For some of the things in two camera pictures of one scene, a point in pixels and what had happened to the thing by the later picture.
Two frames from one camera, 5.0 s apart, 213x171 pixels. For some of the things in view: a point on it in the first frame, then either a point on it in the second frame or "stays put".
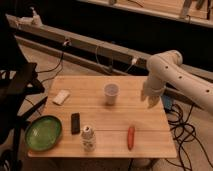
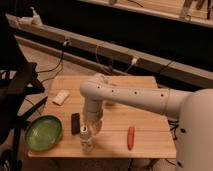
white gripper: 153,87 → 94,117
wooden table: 104,116 stays put
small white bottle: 88,140 stays put
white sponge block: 61,97 stays put
